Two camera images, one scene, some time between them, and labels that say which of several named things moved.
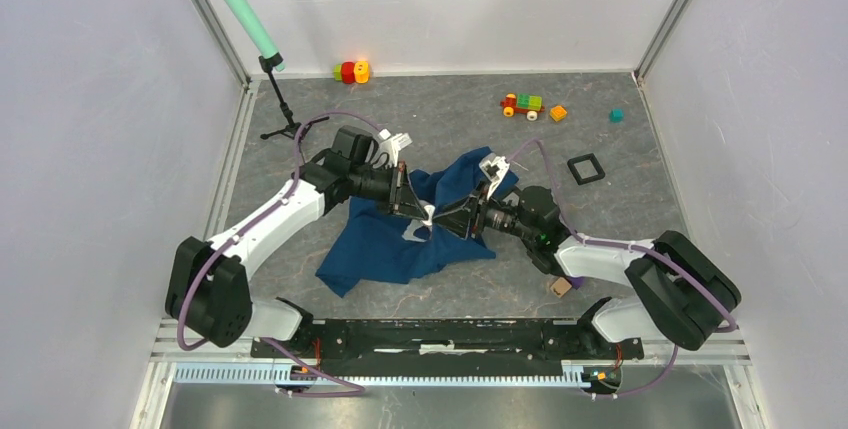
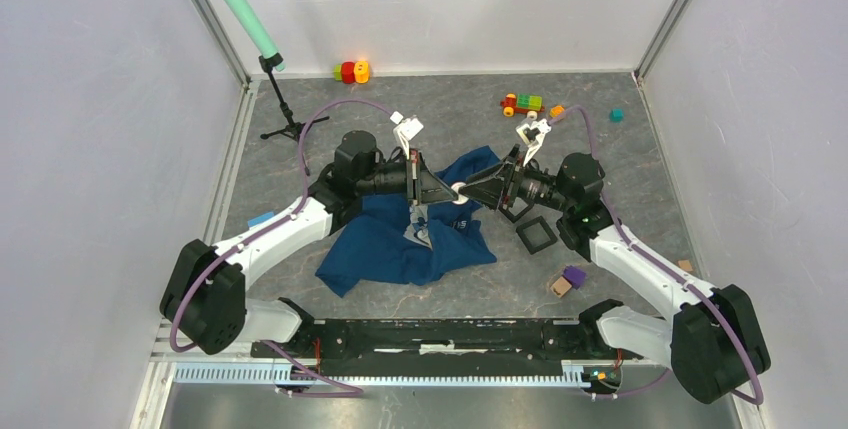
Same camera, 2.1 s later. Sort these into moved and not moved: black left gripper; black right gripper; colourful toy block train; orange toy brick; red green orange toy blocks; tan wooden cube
Moved: black left gripper; black right gripper
Not moved: colourful toy block train; orange toy brick; red green orange toy blocks; tan wooden cube
